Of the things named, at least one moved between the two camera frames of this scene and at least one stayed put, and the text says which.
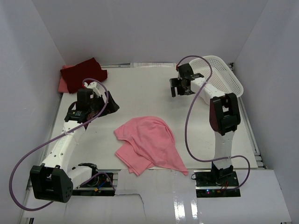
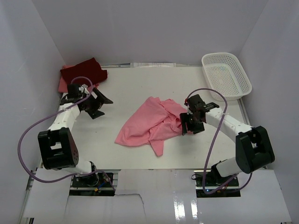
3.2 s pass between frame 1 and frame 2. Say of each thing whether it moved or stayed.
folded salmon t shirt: stayed
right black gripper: moved
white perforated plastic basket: moved
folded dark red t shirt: stayed
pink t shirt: moved
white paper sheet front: stayed
